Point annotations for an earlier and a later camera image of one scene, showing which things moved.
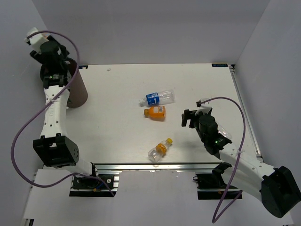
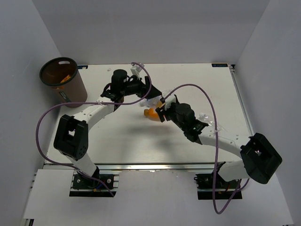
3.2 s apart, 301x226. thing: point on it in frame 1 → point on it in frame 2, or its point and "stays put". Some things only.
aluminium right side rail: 245,114 stays put
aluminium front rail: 156,167 stays put
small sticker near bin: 81,67 stays put
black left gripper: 39,57 → 142,87
